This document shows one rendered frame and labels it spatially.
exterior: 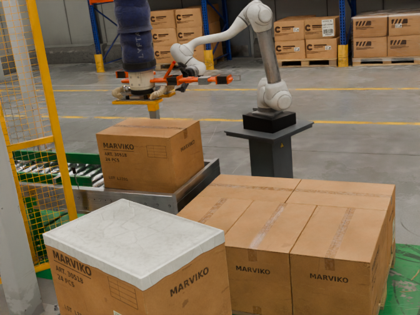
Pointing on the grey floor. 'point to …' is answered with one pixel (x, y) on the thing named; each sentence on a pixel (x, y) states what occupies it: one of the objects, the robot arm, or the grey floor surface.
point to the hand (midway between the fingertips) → (176, 79)
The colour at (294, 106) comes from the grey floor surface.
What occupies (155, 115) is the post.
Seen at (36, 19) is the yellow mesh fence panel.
